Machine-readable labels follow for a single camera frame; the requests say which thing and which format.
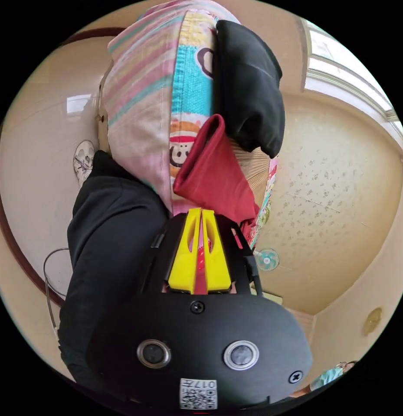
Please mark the wall fan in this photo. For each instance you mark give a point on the wall fan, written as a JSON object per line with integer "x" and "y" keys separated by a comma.
{"x": 267, "y": 260}

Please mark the round ceiling lamp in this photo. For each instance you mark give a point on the round ceiling lamp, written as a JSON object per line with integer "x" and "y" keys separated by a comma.
{"x": 373, "y": 321}

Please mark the person's body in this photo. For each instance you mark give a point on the person's body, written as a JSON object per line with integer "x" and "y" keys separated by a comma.
{"x": 113, "y": 234}

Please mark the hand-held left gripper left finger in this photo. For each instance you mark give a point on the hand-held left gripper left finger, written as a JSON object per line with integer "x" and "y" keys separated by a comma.
{"x": 182, "y": 260}

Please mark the window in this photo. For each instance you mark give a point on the window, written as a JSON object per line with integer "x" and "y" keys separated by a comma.
{"x": 321, "y": 48}

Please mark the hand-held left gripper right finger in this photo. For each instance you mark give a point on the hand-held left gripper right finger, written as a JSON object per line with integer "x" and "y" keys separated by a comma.
{"x": 217, "y": 263}

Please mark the bed with cartoon printed sheet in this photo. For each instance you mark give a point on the bed with cartoon printed sheet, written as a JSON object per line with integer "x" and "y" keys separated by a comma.
{"x": 139, "y": 130}

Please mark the red long sleeve shirt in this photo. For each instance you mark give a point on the red long sleeve shirt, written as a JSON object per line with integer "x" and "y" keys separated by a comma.
{"x": 214, "y": 175}

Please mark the folded black garment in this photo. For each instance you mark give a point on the folded black garment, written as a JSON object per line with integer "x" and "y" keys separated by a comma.
{"x": 250, "y": 91}

